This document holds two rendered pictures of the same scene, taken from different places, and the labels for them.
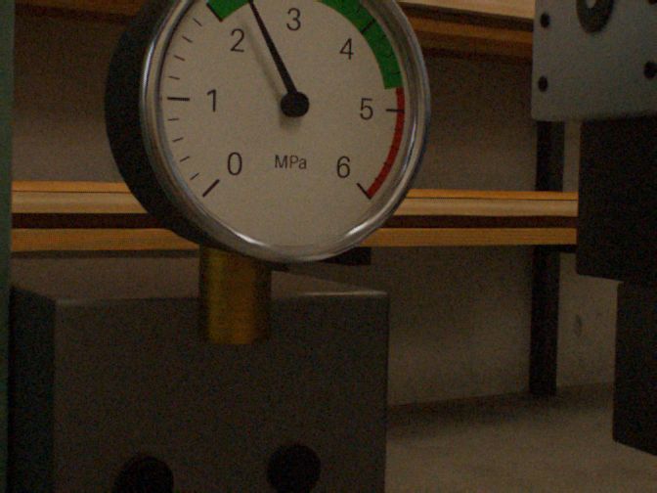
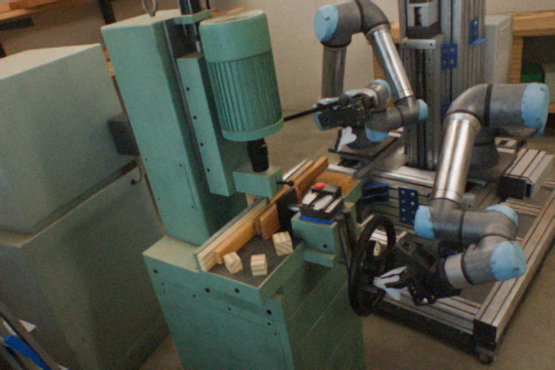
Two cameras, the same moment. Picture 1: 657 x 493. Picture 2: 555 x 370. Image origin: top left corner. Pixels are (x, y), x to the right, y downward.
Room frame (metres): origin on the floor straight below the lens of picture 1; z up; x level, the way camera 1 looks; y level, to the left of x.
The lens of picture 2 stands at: (-0.84, 0.84, 1.66)
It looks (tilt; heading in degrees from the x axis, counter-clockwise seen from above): 28 degrees down; 336
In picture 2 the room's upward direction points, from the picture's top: 10 degrees counter-clockwise
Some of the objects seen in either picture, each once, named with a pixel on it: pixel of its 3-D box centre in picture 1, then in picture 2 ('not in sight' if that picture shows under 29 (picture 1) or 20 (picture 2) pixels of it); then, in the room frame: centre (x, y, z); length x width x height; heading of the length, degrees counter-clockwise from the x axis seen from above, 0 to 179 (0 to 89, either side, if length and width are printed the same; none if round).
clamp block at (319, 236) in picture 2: not in sight; (324, 224); (0.16, 0.25, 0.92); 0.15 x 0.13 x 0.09; 117
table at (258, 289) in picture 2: not in sight; (301, 230); (0.23, 0.29, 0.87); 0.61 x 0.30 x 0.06; 117
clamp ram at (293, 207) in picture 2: not in sight; (296, 208); (0.24, 0.29, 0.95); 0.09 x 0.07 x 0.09; 117
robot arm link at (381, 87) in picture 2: not in sight; (374, 95); (0.36, -0.12, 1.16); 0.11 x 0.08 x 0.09; 117
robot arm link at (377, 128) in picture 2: not in sight; (381, 121); (0.35, -0.13, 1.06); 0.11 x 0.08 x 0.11; 79
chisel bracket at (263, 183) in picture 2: not in sight; (258, 181); (0.35, 0.35, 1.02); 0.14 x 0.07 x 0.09; 27
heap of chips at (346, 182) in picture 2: not in sight; (332, 179); (0.36, 0.08, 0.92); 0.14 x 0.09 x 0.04; 27
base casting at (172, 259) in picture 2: not in sight; (248, 246); (0.44, 0.40, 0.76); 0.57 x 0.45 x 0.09; 27
